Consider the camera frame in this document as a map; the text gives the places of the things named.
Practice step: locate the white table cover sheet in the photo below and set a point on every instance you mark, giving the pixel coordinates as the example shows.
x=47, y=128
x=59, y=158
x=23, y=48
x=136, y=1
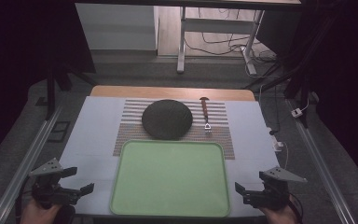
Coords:
x=87, y=133

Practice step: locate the black tripod stand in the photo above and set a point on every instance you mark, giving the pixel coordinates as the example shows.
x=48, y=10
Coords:
x=50, y=93

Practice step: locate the person's right hand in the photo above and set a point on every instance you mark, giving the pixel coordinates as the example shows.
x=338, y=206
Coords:
x=281, y=216

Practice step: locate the dark round plate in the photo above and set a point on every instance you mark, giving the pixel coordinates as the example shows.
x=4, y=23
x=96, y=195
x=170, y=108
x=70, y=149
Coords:
x=167, y=119

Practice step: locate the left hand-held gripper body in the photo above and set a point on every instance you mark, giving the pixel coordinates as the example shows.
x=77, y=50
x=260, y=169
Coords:
x=51, y=193

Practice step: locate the black metal stand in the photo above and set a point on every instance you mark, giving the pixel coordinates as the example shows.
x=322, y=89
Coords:
x=304, y=90

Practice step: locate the white power adapter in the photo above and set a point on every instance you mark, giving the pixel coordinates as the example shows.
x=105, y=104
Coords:
x=296, y=113

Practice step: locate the white cabinet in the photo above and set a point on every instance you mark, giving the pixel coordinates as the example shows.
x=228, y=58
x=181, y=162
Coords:
x=115, y=28

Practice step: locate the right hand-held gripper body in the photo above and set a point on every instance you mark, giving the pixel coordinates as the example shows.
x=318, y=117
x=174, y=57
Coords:
x=272, y=196

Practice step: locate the aluminium rail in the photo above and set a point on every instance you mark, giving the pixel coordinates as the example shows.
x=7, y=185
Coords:
x=21, y=174
x=320, y=169

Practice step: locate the person's left hand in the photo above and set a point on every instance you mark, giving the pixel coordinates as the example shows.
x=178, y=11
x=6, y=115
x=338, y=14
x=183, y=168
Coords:
x=37, y=215

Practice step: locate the white desk frame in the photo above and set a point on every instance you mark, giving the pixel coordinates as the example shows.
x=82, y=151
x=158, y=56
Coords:
x=181, y=46

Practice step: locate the black rectangular frame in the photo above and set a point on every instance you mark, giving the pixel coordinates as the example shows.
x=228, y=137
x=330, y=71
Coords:
x=52, y=132

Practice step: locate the striped woven placemat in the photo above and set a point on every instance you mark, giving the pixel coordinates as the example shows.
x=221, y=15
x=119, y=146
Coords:
x=219, y=141

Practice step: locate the green plastic tray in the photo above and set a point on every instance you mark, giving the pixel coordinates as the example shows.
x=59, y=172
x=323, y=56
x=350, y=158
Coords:
x=167, y=179

